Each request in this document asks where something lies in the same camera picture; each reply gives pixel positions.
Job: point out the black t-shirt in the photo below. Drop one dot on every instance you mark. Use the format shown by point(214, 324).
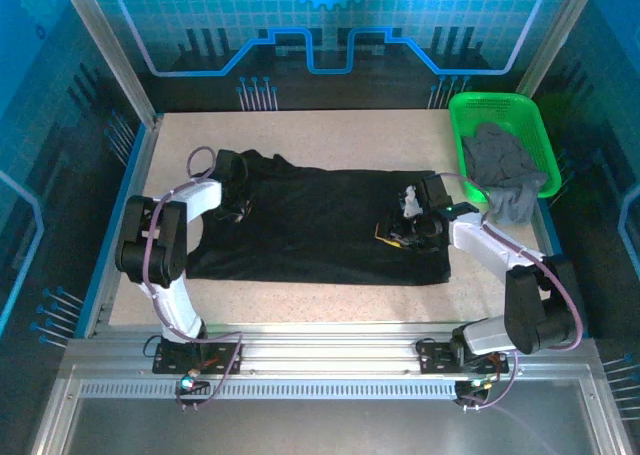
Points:
point(310, 225)

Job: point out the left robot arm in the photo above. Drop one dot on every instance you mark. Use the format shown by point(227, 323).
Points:
point(175, 305)

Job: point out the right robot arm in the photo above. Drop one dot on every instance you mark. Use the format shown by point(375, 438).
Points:
point(480, 245)

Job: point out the grey t-shirt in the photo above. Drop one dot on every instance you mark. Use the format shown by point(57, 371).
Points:
point(500, 160)

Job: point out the green plastic basket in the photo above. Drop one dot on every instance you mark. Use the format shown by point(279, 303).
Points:
point(492, 107)

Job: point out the blue table edge trim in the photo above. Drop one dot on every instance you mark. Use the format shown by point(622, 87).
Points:
point(97, 275)
point(575, 305)

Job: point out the slotted aluminium strip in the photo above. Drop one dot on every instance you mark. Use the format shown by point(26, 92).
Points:
point(325, 390)

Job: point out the connector board with LED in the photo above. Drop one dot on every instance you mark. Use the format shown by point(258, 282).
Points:
point(472, 387)
point(190, 382)

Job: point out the blue circuit-print rear panel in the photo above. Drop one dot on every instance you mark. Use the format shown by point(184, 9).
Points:
point(210, 20)

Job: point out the grey metal front panel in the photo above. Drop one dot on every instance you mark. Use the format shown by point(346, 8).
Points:
point(325, 425)

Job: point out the blue gear-print side panel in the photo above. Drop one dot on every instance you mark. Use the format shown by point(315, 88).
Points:
point(50, 125)

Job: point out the blue circuit-print side panel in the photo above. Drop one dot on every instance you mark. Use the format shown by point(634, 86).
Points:
point(610, 125)

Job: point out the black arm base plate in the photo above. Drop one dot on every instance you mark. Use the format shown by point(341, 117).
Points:
point(172, 360)
point(435, 360)

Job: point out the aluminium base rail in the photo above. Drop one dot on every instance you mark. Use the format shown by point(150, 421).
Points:
point(325, 355)

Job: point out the aluminium frame post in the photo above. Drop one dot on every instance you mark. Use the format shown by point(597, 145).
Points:
point(110, 50)
point(555, 35)

